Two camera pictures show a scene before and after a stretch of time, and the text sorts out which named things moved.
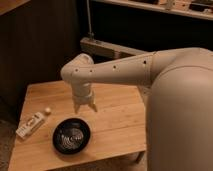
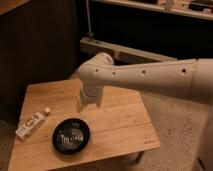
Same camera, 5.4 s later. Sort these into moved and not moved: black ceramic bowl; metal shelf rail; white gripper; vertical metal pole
Moved: white gripper
Not moved: black ceramic bowl; vertical metal pole; metal shelf rail
